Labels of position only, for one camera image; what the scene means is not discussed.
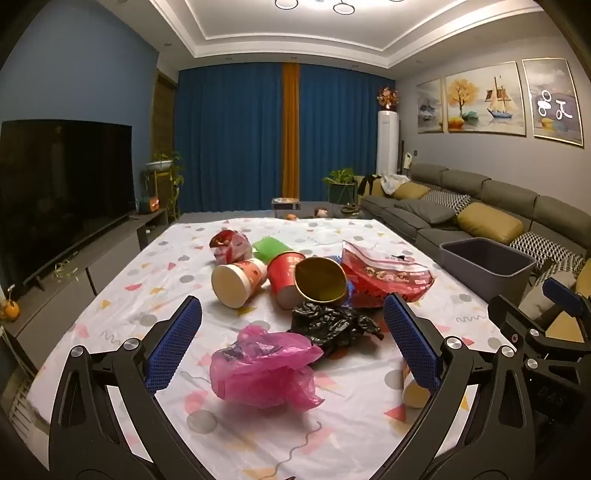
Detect orange curtain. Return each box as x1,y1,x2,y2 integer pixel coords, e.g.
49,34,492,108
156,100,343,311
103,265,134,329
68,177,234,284
281,62,302,197

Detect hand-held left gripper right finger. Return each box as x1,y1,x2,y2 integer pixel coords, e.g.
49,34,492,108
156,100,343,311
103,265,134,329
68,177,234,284
383,292,543,480

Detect large yellow pillow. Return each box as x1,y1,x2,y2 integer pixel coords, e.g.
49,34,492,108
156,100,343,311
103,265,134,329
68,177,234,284
456,202,527,245

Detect beige paper cup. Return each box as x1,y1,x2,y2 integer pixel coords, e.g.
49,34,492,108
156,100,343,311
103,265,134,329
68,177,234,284
399,360,432,409

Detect orange flower arrangement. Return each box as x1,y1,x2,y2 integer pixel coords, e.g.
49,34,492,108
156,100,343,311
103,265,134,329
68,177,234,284
376,85,399,112

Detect red zip bag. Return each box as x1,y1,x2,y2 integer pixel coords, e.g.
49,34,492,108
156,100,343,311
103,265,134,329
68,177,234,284
341,240,436,309

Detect grey sofa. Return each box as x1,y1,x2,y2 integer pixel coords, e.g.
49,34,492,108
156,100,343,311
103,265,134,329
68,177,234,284
358,162,591,287

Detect trailing plant on gold stand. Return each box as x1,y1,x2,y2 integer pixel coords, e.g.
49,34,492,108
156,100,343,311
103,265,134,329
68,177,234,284
144,148,185,217

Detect white cloth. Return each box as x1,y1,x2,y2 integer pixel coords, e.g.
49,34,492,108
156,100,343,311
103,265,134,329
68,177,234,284
381,173,411,193

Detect grey plastic bin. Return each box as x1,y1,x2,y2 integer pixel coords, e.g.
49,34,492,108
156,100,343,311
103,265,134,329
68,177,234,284
438,237,537,303

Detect green plant in dark pot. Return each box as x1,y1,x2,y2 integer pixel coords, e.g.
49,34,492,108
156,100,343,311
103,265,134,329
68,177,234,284
322,167,358,204

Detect blue curtain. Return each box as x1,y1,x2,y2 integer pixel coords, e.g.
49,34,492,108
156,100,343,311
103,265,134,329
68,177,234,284
298,62,398,204
172,62,286,215

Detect small yellow pillow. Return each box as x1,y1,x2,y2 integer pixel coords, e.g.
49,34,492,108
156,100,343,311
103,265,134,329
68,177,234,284
392,182,431,200

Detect grey television cabinet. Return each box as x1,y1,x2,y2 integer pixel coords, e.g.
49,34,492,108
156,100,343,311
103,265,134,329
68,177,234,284
0,208,171,342

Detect white paper cup red print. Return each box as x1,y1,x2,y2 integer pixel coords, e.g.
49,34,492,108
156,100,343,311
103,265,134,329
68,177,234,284
211,257,269,309

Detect flat grey pillow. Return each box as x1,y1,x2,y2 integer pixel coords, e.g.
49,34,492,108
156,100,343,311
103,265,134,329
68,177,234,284
394,199,458,225

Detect brown wooden door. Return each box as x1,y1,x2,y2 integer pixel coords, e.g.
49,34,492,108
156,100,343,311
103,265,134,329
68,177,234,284
152,69,178,162

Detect yellow sofa cushion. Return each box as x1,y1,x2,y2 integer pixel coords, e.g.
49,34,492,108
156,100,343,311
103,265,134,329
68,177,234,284
545,272,591,340

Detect dark coffee table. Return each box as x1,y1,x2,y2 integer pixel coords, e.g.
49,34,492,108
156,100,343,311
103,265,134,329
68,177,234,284
272,203,370,220

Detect white patterned tablecloth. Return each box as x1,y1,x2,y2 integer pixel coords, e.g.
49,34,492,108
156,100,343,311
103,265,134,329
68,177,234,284
25,216,518,480

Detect white standing air conditioner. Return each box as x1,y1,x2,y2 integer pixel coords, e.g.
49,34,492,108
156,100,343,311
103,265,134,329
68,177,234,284
376,110,400,175

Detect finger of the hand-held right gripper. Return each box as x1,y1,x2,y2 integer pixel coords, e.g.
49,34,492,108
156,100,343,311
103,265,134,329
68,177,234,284
488,294,578,384
538,276,591,335

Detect small landscape painting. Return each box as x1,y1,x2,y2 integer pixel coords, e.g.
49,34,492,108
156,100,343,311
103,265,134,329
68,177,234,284
416,78,446,134

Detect black plastic bag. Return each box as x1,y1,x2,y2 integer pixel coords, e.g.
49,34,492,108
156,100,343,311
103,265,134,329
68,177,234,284
287,301,385,358

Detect pink plastic bag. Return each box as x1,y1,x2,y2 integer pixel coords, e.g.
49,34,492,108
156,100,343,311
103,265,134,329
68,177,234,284
209,324,326,411

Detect green ribbed wrapper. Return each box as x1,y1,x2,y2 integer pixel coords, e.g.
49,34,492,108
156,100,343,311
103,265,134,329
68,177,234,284
252,235,294,261

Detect red snack bag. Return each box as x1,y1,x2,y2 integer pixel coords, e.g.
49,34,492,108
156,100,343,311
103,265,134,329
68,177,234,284
209,229,254,266

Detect black white patterned pillow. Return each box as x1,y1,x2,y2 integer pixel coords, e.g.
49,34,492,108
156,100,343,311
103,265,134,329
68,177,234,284
538,254,586,282
508,231,561,266
421,190,472,215

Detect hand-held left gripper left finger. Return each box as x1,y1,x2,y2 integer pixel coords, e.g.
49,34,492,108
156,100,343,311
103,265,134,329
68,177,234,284
48,295,204,480

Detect large sailboat painting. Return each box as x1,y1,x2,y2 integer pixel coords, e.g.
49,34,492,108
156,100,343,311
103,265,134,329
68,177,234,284
443,61,527,137

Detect purple abstract painting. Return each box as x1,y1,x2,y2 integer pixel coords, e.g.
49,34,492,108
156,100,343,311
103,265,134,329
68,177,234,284
522,58,583,147

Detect black television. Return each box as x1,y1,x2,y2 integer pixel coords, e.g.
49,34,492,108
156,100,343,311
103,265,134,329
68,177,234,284
0,119,136,289

